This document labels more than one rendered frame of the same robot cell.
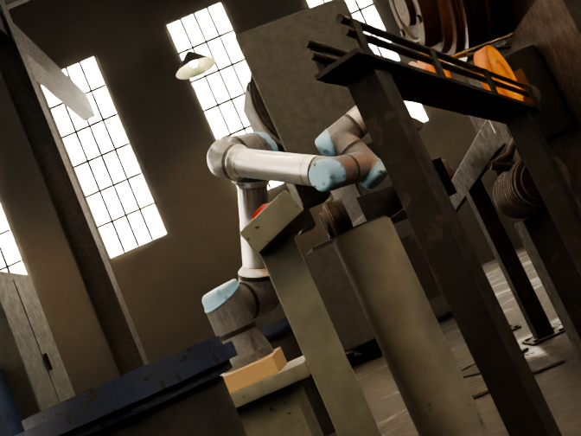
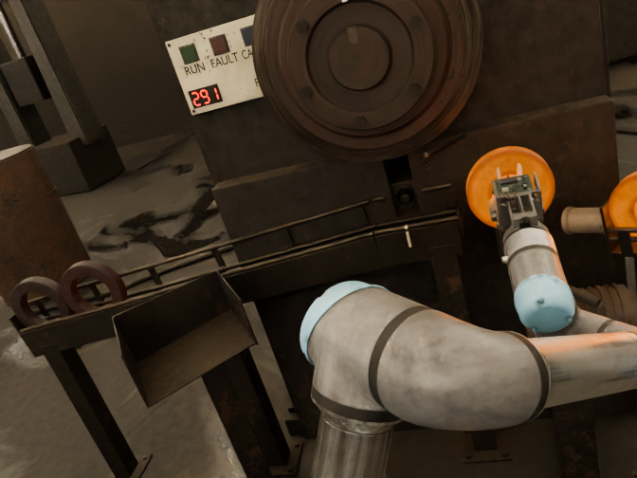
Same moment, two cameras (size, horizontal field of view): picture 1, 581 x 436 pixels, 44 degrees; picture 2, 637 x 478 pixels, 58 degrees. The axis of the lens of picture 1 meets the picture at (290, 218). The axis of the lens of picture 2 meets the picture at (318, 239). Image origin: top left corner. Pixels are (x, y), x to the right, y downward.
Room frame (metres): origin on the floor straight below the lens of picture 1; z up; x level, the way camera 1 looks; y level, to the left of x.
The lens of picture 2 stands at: (1.85, 0.56, 1.26)
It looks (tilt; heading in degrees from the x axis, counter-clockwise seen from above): 23 degrees down; 289
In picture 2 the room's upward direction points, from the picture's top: 17 degrees counter-clockwise
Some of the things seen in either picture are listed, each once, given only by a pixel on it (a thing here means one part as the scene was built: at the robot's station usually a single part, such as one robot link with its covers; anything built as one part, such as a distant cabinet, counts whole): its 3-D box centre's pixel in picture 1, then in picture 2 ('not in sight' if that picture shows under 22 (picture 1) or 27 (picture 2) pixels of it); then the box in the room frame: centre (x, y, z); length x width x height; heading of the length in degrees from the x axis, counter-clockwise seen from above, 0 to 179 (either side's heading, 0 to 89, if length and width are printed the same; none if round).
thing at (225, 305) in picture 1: (227, 306); not in sight; (2.05, 0.26, 0.52); 0.13 x 0.12 x 0.14; 138
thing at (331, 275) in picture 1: (317, 311); not in sight; (4.77, 0.09, 0.39); 1.03 x 0.83 x 0.79; 96
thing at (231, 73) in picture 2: not in sight; (227, 65); (2.38, -0.77, 1.15); 0.26 x 0.02 x 0.18; 2
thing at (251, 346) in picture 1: (242, 345); not in sight; (2.05, 0.27, 0.40); 0.15 x 0.15 x 0.10
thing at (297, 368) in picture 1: (258, 385); not in sight; (2.05, 0.27, 0.28); 0.32 x 0.32 x 0.04; 87
